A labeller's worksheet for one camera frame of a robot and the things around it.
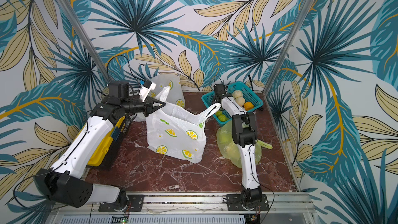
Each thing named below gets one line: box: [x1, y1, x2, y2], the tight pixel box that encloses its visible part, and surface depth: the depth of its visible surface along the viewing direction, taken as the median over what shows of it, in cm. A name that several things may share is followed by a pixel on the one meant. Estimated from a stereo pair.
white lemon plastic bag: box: [146, 86, 221, 164], surface depth 77 cm
